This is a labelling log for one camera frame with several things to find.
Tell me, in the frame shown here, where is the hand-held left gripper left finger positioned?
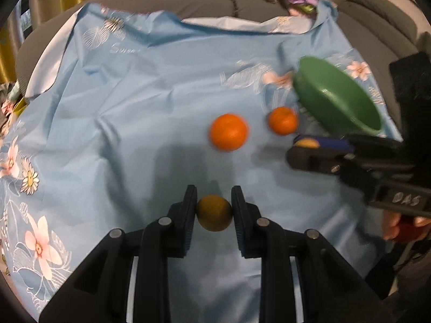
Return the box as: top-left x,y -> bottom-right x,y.
39,185 -> 199,323

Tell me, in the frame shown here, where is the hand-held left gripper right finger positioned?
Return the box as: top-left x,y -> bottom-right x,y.
231,186 -> 394,323

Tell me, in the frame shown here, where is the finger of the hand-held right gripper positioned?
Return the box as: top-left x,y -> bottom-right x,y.
286,144 -> 383,191
294,135 -> 405,157

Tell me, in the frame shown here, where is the green bowl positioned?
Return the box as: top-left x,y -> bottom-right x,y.
292,56 -> 384,136

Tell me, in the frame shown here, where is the person's right hand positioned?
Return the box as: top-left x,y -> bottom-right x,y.
382,209 -> 431,242

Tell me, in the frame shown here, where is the small orange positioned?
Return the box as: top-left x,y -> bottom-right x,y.
267,106 -> 299,136

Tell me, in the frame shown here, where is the large orange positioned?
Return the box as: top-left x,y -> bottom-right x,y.
209,113 -> 250,152

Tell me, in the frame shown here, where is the blue floral cloth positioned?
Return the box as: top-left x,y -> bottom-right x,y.
0,0 -> 405,323

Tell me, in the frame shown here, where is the dark clothing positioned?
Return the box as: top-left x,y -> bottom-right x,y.
365,239 -> 431,323

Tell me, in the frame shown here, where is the grey sofa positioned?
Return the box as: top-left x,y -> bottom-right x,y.
15,0 -> 431,91

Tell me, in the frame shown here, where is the pile of grey clothes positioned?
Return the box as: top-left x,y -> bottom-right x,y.
0,81 -> 28,125

